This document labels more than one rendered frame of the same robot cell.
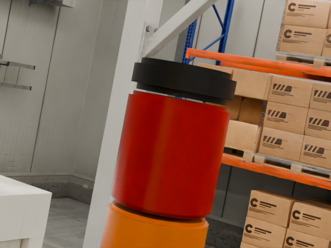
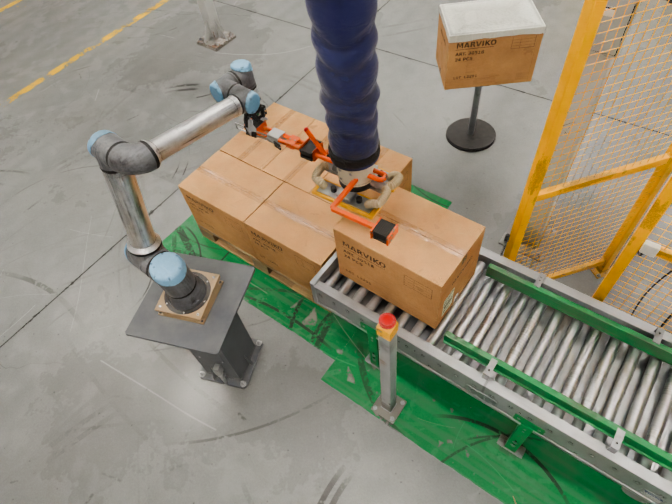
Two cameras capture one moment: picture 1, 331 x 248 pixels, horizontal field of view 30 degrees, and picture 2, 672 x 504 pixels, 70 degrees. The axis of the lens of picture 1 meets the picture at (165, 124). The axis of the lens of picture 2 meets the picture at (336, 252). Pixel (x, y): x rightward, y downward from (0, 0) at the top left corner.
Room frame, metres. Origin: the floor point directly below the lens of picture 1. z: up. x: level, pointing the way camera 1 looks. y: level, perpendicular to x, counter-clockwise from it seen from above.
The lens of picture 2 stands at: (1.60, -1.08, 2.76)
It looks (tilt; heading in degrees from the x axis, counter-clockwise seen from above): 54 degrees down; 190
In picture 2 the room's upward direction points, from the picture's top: 9 degrees counter-clockwise
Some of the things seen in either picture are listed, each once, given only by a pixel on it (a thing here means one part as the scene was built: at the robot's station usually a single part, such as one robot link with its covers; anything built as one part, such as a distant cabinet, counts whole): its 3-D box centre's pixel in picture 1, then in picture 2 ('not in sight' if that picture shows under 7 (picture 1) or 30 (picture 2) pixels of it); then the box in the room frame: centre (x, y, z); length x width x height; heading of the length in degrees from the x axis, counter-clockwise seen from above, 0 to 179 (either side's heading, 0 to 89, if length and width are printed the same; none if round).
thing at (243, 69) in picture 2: not in sight; (243, 75); (-0.29, -1.70, 1.52); 0.10 x 0.09 x 0.12; 143
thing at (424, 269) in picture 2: not in sight; (406, 252); (0.15, -0.97, 0.75); 0.60 x 0.40 x 0.40; 55
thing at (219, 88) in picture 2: not in sight; (226, 88); (-0.20, -1.76, 1.52); 0.12 x 0.12 x 0.09; 53
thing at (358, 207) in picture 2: not in sight; (346, 196); (0.08, -1.26, 1.10); 0.34 x 0.10 x 0.05; 59
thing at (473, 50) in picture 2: not in sight; (485, 43); (-1.56, -0.36, 0.82); 0.60 x 0.40 x 0.40; 94
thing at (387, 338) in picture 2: not in sight; (388, 371); (0.69, -1.08, 0.50); 0.07 x 0.07 x 1.00; 56
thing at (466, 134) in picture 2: not in sight; (475, 104); (-1.56, -0.36, 0.31); 0.40 x 0.40 x 0.62
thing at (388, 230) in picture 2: not in sight; (384, 231); (0.38, -1.09, 1.21); 0.09 x 0.08 x 0.05; 149
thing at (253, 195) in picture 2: not in sight; (298, 192); (-0.66, -1.67, 0.34); 1.20 x 1.00 x 0.40; 56
